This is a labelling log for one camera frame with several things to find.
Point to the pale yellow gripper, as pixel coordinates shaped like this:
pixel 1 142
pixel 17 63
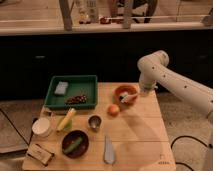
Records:
pixel 147 90

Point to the red bowl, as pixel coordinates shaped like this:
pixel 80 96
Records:
pixel 125 89

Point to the white dish brush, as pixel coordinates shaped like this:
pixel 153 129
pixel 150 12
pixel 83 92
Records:
pixel 125 98

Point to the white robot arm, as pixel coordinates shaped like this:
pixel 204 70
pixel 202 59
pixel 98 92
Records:
pixel 153 68

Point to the dark maroon bowl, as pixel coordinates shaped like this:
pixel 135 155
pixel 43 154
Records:
pixel 70 138

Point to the orange round fruit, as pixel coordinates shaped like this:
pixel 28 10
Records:
pixel 113 110

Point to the green plastic tray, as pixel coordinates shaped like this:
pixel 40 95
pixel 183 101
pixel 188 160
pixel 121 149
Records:
pixel 77 85

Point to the small metal cup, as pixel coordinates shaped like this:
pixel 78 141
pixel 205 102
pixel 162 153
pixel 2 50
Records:
pixel 94 123

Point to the grey sponge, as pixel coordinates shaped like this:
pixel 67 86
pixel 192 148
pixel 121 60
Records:
pixel 61 88

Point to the green cucumber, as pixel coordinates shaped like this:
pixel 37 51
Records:
pixel 73 145

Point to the yellow corn cob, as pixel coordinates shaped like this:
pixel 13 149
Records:
pixel 70 114

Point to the white cup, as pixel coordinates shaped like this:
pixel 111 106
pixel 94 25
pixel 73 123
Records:
pixel 42 127

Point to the brown wooden box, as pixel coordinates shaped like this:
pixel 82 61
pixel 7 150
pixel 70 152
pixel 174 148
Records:
pixel 40 154

